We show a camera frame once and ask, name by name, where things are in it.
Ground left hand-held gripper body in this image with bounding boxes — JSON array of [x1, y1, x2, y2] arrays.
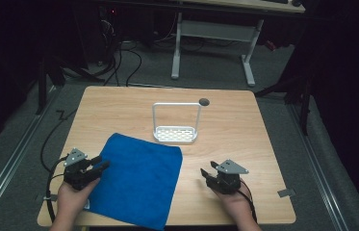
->
[[62, 147, 96, 192]]

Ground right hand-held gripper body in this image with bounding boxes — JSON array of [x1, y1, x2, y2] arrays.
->
[[205, 159, 250, 195]]

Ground blue towel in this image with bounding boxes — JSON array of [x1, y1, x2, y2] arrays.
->
[[86, 132, 184, 231]]

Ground white towel rack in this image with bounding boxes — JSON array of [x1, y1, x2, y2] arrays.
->
[[152, 102, 202, 145]]

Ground person's right hand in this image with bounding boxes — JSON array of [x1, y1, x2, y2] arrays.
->
[[212, 186, 254, 222]]

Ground person's left hand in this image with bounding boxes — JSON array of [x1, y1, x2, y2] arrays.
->
[[57, 178, 101, 220]]

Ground black metal stand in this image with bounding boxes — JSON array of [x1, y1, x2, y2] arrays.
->
[[254, 71, 313, 137], [35, 54, 106, 116]]

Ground white-legged desk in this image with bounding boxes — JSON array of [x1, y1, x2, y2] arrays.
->
[[170, 0, 306, 88]]

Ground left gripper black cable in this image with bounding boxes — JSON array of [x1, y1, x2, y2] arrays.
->
[[39, 110, 78, 223]]

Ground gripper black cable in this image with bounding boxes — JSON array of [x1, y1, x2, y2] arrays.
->
[[237, 178, 259, 224], [39, 110, 78, 223]]

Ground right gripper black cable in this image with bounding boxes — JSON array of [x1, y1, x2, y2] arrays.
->
[[237, 178, 259, 224]]

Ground black floor cables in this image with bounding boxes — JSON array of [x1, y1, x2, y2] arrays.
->
[[98, 6, 178, 88]]

